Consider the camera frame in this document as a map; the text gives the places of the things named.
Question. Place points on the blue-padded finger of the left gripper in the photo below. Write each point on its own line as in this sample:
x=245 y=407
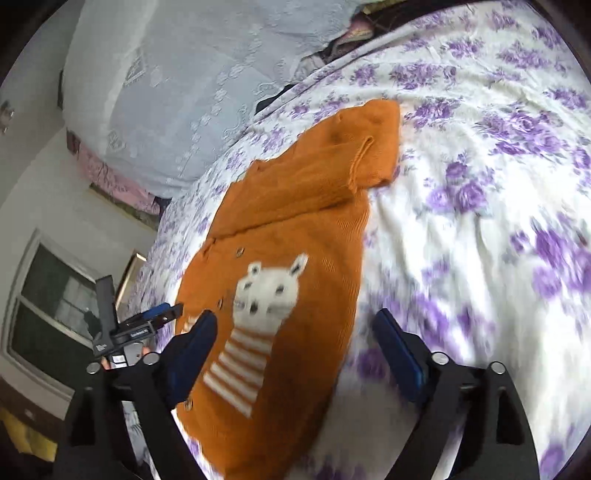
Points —
x=136 y=325
x=155 y=311

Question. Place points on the person's left hand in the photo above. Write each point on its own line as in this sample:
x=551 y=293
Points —
x=130 y=357

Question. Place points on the white framed window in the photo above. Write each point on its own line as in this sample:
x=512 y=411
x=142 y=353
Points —
x=44 y=335

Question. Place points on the dark woven bed mat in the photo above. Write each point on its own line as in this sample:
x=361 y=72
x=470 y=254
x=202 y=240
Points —
x=375 y=20

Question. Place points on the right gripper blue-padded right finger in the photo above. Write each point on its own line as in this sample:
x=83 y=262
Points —
x=431 y=381

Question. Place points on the orange knitted cat cardigan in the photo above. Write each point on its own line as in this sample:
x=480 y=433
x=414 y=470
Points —
x=281 y=269

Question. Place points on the purple floral bed sheet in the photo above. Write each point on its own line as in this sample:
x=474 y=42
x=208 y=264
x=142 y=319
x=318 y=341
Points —
x=481 y=245

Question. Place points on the pink floral curtain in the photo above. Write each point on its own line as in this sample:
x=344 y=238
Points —
x=109 y=180

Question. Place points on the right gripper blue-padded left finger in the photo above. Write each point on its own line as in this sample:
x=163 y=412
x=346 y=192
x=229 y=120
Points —
x=156 y=389

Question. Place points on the white lace cover cloth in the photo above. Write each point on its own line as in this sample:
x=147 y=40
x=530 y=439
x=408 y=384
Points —
x=159 y=90

